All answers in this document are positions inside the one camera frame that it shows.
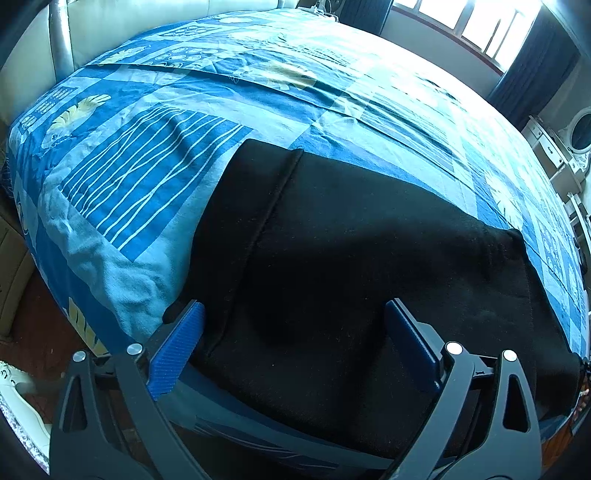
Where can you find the cream leather headboard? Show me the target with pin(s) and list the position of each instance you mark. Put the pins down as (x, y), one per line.
(138, 23)

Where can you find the dark blue curtain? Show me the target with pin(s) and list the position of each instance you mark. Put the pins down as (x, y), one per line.
(364, 14)
(535, 74)

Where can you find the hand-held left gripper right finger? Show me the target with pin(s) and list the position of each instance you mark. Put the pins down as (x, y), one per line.
(408, 341)

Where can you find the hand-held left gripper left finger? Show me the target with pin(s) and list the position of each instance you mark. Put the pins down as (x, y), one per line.
(178, 350)

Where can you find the white dresser with mirror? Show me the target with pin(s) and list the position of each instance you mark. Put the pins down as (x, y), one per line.
(554, 157)

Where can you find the blue patterned bed sheet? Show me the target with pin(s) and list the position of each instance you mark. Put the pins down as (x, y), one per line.
(138, 161)

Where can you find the white shoe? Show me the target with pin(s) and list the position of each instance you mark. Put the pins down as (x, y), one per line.
(18, 406)

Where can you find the black pants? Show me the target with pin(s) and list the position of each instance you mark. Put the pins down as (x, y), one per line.
(323, 254)

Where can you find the window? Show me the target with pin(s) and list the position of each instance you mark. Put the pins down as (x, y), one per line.
(471, 23)

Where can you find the white fan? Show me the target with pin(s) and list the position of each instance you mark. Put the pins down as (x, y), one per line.
(333, 4)

